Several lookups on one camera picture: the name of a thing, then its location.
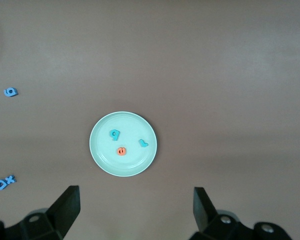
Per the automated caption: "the teal foam letter b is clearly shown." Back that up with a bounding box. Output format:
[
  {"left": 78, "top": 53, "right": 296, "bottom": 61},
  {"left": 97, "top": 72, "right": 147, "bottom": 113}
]
[{"left": 109, "top": 129, "right": 121, "bottom": 142}]

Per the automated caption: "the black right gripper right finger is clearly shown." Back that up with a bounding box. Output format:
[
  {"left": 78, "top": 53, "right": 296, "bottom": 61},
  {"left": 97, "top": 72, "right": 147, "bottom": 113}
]
[{"left": 193, "top": 186, "right": 219, "bottom": 234}]

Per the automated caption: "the blue foam figure 6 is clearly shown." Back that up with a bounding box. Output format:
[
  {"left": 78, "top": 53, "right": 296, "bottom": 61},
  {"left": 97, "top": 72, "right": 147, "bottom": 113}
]
[{"left": 3, "top": 86, "right": 19, "bottom": 98}]

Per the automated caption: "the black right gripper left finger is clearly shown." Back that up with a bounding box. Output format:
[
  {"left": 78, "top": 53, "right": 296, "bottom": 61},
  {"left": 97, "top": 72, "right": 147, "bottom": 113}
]
[{"left": 46, "top": 185, "right": 81, "bottom": 238}]

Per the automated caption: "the brown table cover sheet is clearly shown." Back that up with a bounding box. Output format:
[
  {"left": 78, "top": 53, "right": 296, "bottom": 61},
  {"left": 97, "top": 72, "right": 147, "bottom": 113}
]
[{"left": 0, "top": 0, "right": 300, "bottom": 240}]

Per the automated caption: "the pale green plate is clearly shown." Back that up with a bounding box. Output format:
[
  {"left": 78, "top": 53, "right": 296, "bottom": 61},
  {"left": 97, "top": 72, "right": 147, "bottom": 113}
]
[{"left": 89, "top": 111, "right": 158, "bottom": 178}]

